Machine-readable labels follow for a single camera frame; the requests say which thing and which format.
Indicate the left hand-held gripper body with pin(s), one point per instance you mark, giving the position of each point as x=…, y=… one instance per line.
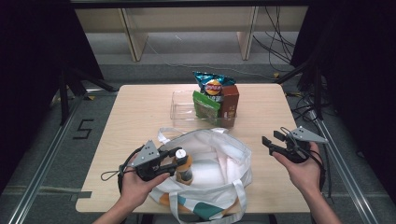
x=148, y=161

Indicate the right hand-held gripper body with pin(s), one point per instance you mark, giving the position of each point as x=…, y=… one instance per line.
x=297, y=152

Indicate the orange drink bottle white cap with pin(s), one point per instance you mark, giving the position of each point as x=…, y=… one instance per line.
x=185, y=175

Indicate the white patterned tote bag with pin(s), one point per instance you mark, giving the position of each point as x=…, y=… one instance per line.
x=211, y=168

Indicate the clear plastic bin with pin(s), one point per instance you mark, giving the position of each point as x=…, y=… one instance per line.
x=182, y=109

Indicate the green snack packet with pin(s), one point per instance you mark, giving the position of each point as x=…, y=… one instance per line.
x=205, y=107

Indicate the brown drink carton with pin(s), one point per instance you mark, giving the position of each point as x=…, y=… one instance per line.
x=229, y=102

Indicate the blue chips bag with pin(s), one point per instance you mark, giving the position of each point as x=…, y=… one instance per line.
x=214, y=81

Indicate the person's right hand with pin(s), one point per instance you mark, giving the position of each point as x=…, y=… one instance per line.
x=305, y=175

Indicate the person's left hand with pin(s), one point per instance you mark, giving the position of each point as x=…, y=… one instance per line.
x=135, y=193

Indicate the black metal stand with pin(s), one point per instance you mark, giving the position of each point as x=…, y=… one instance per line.
x=63, y=99
x=317, y=90

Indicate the grey tape strip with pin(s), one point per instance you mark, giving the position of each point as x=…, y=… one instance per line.
x=82, y=195

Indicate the black curtain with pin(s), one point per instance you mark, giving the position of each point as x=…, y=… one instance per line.
x=358, y=62
x=31, y=62

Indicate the aluminium floor rail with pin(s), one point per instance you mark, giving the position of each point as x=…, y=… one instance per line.
x=351, y=186
x=40, y=174

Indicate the beige wooden desk frame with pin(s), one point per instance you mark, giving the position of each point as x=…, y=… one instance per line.
x=137, y=40

